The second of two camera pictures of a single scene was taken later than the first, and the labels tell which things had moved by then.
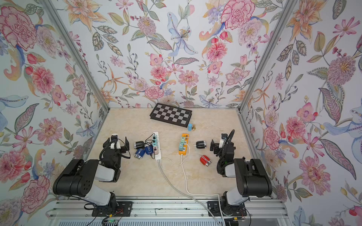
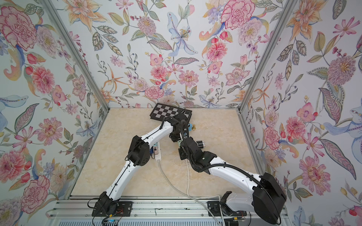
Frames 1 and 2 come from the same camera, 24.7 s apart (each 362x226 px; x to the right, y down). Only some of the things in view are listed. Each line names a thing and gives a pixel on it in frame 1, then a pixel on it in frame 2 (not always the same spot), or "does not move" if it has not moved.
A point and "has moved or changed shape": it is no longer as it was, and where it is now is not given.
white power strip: x=158 y=157 does not move
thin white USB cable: x=189 y=157 has moved or changed shape
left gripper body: x=118 y=154 -> x=178 y=134
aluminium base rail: x=74 y=213 does not move
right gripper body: x=218 y=150 -> x=184 y=155
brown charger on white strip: x=156 y=150 does not move
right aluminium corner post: x=288 y=9 does not move
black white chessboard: x=172 y=114 does not move
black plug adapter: x=201 y=144 does not move
